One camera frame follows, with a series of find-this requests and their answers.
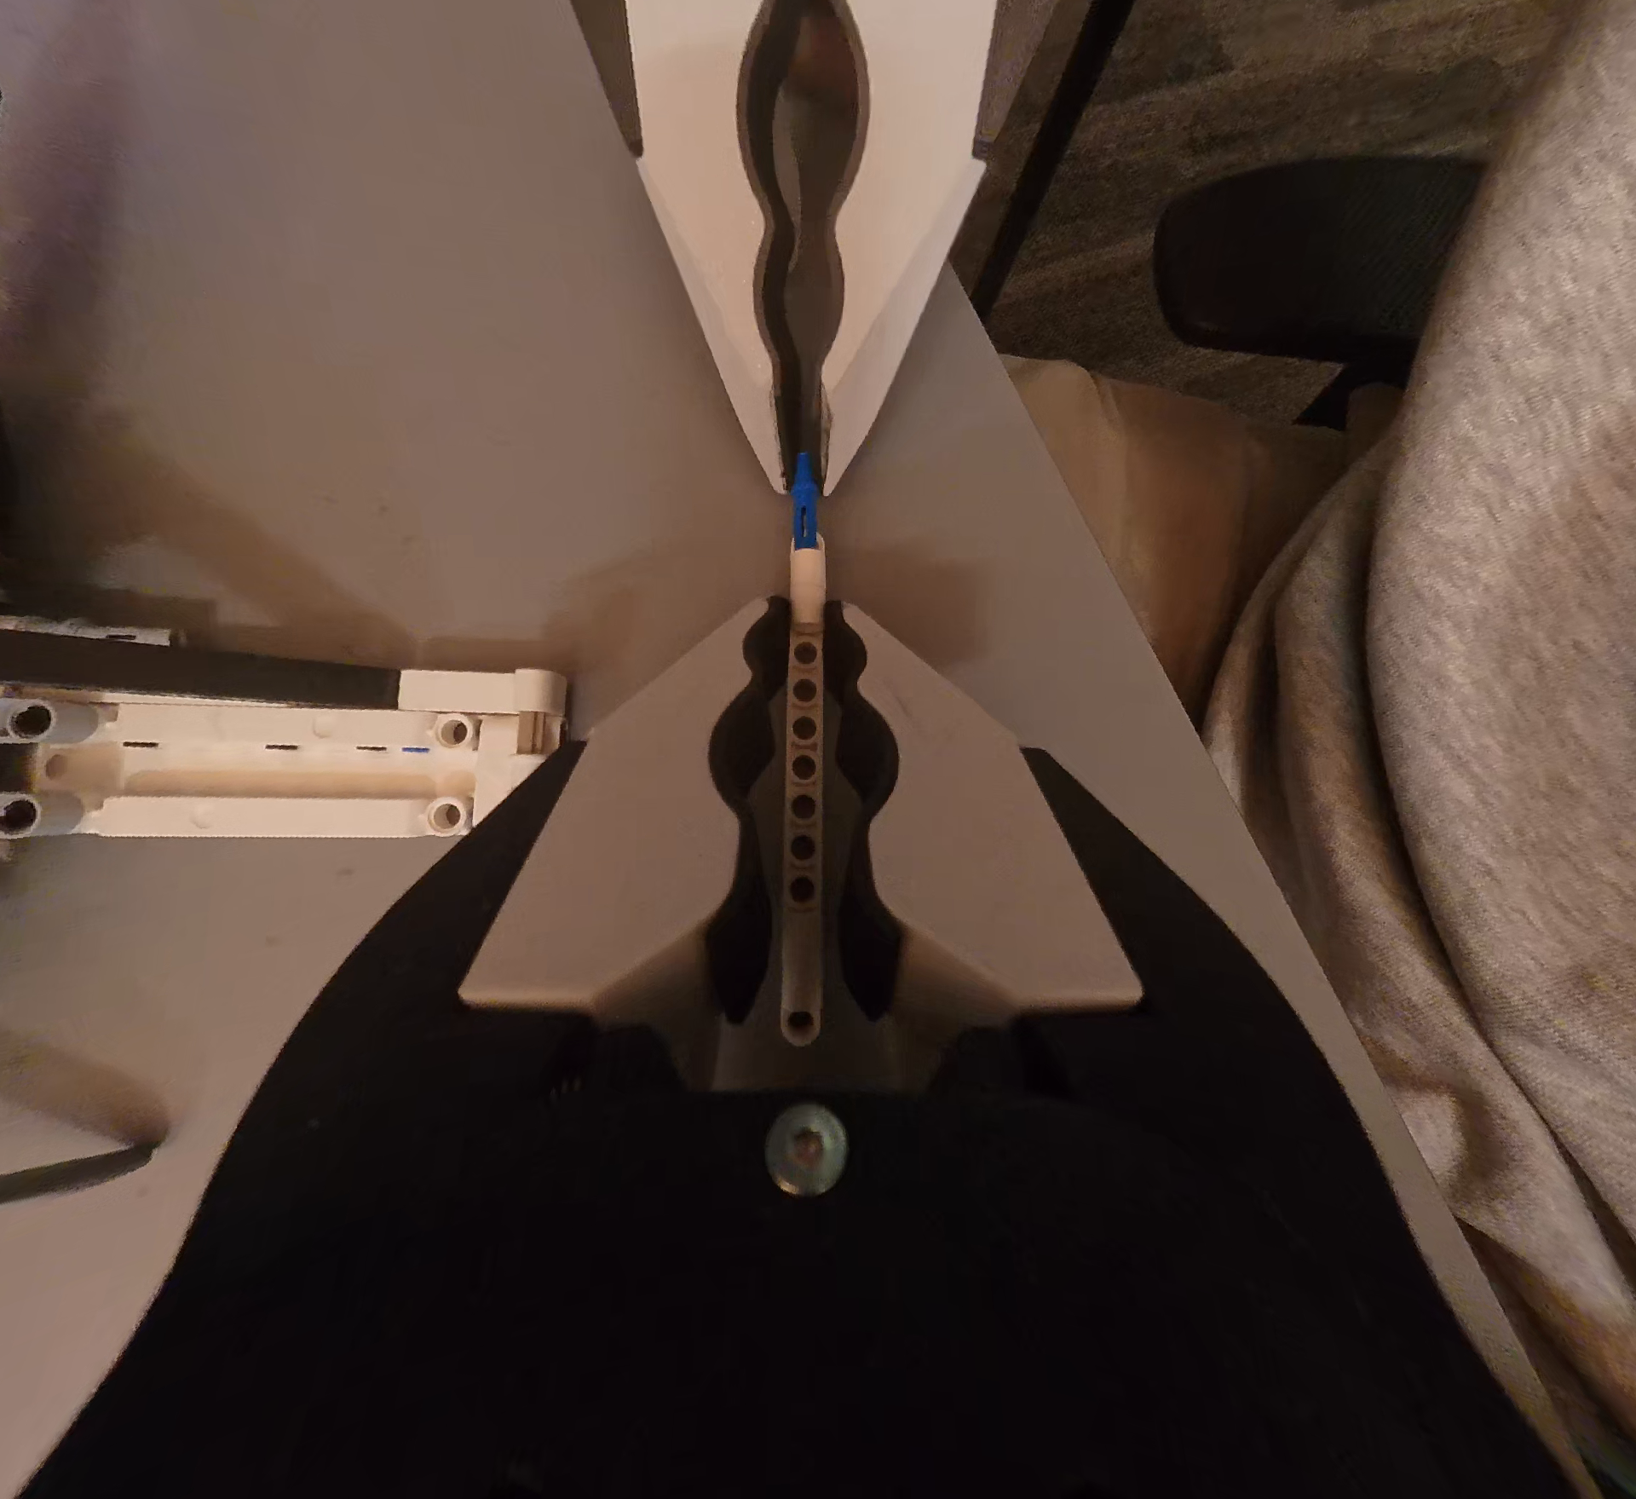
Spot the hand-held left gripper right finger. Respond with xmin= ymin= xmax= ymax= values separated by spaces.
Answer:
xmin=833 ymin=600 xmax=1142 ymax=1066

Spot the long white lego beam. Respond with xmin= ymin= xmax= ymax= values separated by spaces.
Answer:
xmin=766 ymin=617 xmax=838 ymax=1047

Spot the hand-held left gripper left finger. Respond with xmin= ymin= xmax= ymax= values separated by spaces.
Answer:
xmin=457 ymin=595 xmax=785 ymax=1028

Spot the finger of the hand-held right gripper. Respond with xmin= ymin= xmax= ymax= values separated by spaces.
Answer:
xmin=816 ymin=0 xmax=1024 ymax=501
xmin=611 ymin=0 xmax=799 ymax=497

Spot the white zebra lego helicopter model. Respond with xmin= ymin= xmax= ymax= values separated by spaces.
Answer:
xmin=0 ymin=611 xmax=570 ymax=1204

